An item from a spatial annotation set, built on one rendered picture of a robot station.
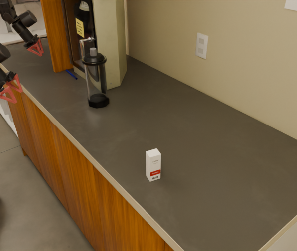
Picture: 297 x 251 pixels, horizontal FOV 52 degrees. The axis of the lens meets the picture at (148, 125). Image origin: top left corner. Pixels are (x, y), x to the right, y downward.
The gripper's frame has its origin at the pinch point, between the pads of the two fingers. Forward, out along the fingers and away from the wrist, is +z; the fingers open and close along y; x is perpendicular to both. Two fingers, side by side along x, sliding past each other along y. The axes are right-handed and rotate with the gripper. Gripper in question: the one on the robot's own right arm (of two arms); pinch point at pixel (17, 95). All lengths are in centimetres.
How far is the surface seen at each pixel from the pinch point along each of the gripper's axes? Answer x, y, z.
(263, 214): -68, -63, 51
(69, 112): -11.9, 1.9, 19.4
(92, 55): -35.1, 8.2, 4.6
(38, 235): 64, 8, 84
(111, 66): -35.1, 24.6, 18.7
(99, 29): -41.3, 22.2, 0.1
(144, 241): -26, -53, 54
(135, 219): -28, -49, 46
